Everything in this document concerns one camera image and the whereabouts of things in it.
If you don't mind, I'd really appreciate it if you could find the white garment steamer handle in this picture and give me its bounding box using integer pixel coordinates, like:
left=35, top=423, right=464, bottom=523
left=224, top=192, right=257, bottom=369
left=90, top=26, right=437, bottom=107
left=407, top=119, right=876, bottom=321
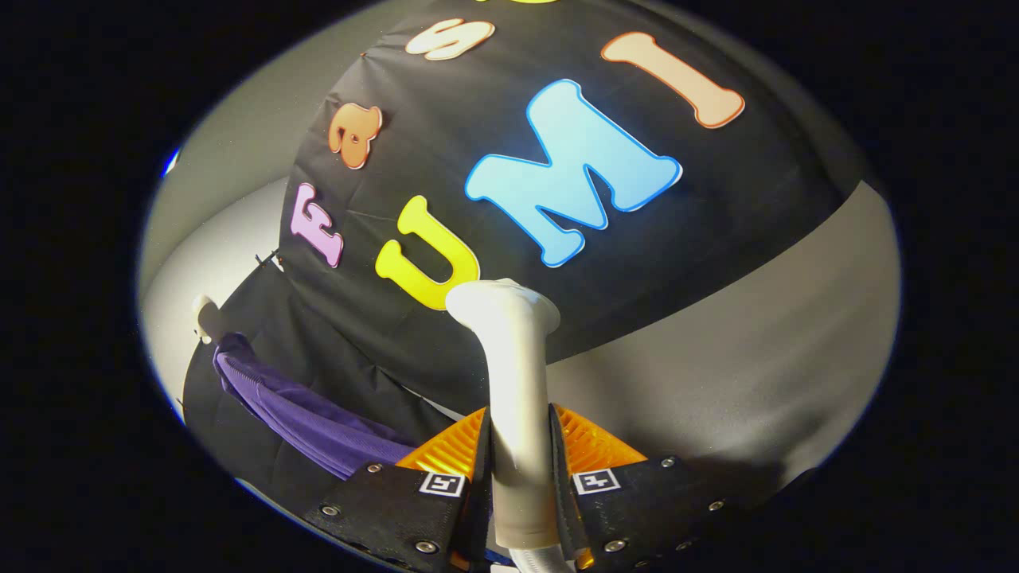
left=444, top=279, right=562, bottom=554

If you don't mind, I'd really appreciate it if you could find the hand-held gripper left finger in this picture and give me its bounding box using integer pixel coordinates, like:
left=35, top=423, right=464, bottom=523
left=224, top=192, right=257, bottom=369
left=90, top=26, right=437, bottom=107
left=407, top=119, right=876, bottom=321
left=299, top=407, right=494, bottom=573

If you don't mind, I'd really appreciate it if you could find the purple jacket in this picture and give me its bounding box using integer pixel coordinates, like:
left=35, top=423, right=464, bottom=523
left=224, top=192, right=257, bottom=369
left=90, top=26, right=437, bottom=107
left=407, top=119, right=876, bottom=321
left=213, top=333, right=415, bottom=481

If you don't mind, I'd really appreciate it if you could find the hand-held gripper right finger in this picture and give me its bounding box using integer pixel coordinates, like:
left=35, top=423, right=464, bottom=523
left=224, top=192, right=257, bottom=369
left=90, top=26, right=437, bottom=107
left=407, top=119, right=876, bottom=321
left=548, top=403, right=753, bottom=573

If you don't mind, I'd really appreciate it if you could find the white clothes hanger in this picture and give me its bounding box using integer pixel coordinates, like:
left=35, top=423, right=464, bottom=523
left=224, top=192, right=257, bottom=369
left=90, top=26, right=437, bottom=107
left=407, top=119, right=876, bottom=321
left=191, top=294, right=220, bottom=345

